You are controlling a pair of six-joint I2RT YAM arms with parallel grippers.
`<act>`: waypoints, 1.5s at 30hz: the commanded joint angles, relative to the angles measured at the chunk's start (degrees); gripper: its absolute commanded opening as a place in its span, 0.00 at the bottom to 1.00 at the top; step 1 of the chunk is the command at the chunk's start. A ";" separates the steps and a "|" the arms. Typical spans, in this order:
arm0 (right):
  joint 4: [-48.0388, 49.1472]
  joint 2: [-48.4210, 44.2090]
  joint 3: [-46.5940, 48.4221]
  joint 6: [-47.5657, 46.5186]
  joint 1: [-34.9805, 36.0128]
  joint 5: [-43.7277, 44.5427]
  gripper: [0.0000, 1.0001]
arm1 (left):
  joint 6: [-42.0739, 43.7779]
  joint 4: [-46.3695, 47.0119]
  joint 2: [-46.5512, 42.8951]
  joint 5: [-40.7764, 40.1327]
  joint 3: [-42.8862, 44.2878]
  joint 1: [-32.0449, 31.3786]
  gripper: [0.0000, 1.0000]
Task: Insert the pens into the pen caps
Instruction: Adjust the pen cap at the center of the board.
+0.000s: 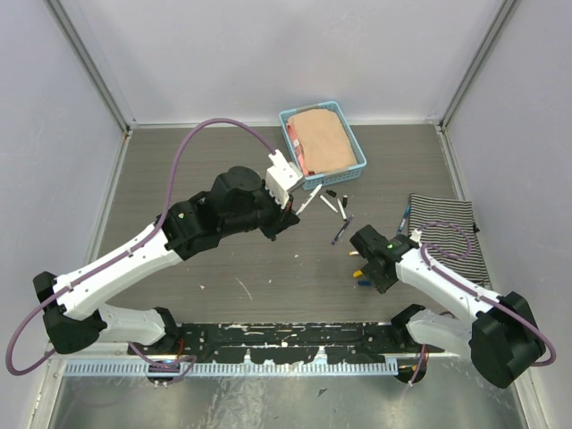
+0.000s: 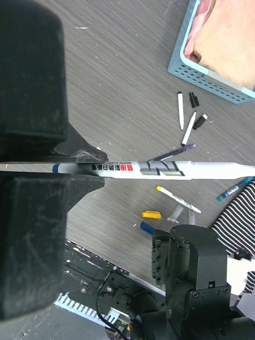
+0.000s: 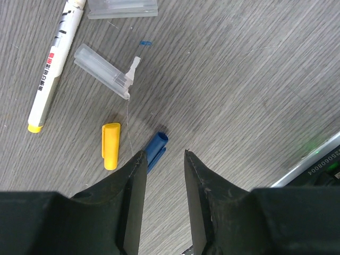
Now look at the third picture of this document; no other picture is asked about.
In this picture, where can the blue pen cap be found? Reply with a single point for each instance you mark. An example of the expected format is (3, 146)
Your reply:
(155, 149)

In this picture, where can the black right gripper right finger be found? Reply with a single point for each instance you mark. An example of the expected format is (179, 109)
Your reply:
(226, 219)

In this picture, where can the yellow pen cap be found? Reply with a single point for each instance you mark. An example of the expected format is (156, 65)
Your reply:
(110, 145)

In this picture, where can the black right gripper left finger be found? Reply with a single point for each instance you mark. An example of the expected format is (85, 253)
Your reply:
(102, 219)

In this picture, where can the white marker with yellow end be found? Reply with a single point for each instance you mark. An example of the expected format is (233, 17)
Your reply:
(61, 44)

